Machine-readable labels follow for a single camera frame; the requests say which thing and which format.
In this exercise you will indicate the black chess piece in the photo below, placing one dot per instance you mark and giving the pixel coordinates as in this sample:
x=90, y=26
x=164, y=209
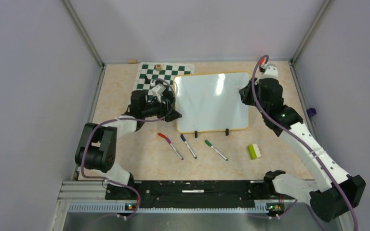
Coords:
x=147, y=80

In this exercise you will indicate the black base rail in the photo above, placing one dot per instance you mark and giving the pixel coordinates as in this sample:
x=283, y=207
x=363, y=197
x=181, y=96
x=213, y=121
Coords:
x=193, y=194

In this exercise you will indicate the blue capped marker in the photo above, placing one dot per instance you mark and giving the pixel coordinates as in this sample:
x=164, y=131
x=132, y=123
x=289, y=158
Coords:
x=188, y=146

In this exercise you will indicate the purple capped marker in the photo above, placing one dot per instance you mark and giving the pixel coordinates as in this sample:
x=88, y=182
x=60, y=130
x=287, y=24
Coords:
x=173, y=147

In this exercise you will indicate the green white lego brick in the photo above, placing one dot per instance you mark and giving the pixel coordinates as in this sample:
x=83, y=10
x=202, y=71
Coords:
x=253, y=151

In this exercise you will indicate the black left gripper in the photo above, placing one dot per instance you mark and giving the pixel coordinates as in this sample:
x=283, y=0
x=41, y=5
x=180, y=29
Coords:
x=163, y=108

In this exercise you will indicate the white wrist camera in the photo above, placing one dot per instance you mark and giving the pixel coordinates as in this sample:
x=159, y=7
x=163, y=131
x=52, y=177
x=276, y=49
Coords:
x=268, y=71
x=157, y=91

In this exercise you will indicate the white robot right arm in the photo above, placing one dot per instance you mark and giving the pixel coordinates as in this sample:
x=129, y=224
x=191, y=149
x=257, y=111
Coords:
x=335, y=192

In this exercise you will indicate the small wooden block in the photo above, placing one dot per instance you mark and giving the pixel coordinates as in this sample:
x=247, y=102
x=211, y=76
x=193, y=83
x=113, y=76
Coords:
x=132, y=61

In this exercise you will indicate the yellow framed whiteboard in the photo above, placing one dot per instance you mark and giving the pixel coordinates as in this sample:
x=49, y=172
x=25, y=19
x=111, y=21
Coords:
x=211, y=102

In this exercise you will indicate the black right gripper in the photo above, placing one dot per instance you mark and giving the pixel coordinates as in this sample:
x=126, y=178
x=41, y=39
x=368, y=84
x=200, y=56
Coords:
x=245, y=93

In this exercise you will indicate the green white chess mat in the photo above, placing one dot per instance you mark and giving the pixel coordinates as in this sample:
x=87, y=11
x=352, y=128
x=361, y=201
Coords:
x=168, y=73

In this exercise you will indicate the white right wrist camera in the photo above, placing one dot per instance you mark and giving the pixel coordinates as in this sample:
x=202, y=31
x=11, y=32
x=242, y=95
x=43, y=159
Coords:
x=268, y=71

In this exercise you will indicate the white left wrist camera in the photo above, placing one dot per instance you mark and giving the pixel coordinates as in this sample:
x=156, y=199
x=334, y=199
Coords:
x=157, y=91

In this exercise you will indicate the green capped marker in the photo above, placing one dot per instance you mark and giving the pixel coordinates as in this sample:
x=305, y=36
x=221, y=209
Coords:
x=216, y=150

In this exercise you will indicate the purple block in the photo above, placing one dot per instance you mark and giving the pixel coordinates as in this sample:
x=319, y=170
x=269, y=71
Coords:
x=311, y=112

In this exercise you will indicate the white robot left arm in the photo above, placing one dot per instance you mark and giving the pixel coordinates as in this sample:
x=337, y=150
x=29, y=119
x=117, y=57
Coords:
x=96, y=152

